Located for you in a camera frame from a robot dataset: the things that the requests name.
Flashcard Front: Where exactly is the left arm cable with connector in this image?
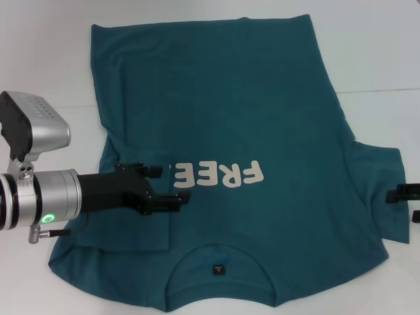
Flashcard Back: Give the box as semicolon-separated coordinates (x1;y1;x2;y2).
28;212;90;245

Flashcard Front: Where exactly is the teal t-shirt with FREE print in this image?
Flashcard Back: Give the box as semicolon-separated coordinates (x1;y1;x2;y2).
47;13;411;315

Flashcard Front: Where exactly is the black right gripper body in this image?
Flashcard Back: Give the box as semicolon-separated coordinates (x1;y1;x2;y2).
76;169;158;217

